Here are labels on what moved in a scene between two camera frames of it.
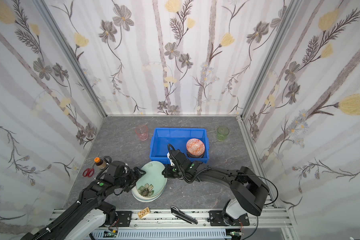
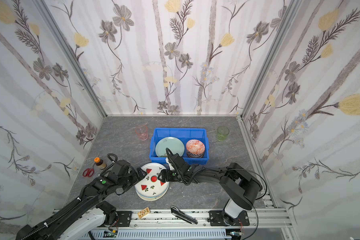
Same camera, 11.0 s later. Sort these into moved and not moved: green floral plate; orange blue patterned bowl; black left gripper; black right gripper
Moved: green floral plate
Not moved: black left gripper; orange blue patterned bowl; black right gripper
